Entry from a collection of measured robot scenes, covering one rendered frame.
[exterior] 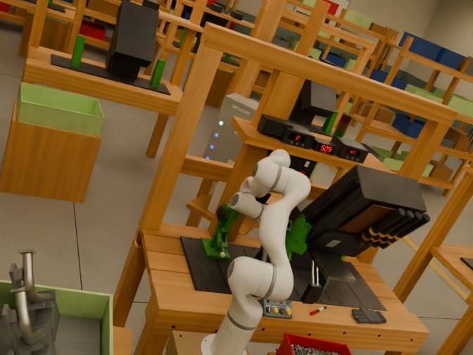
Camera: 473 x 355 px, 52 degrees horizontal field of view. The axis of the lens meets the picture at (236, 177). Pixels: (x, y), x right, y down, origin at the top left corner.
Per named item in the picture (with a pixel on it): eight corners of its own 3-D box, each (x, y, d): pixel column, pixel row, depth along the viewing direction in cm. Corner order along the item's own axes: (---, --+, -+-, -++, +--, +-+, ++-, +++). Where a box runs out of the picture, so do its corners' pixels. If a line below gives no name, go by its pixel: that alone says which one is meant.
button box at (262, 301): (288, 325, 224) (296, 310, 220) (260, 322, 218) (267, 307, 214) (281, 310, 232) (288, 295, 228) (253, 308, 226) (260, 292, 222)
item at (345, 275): (353, 284, 230) (356, 279, 229) (325, 281, 224) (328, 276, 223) (319, 237, 263) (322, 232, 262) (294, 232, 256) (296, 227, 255)
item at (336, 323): (417, 353, 263) (431, 332, 257) (148, 336, 202) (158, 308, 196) (402, 333, 274) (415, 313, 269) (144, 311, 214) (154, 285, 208)
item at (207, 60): (370, 263, 308) (450, 126, 272) (141, 227, 248) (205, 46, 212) (363, 255, 316) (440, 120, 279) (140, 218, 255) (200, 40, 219)
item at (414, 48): (449, 198, 853) (524, 77, 768) (340, 175, 744) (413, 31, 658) (429, 183, 898) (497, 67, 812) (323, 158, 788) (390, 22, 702)
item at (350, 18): (355, 127, 1092) (404, 32, 1008) (229, 93, 948) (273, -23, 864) (343, 118, 1136) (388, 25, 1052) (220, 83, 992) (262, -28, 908)
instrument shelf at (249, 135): (391, 180, 263) (395, 174, 261) (243, 143, 227) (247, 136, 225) (368, 159, 284) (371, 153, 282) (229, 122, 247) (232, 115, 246)
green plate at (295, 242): (296, 264, 238) (323, 232, 233) (284, 258, 234) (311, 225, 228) (288, 250, 248) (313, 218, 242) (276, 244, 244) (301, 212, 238)
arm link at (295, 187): (239, 294, 171) (281, 307, 174) (250, 289, 160) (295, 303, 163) (267, 169, 191) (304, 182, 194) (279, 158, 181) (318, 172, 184)
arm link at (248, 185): (260, 150, 212) (235, 187, 235) (259, 179, 202) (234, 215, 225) (279, 155, 214) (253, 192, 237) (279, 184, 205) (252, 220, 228)
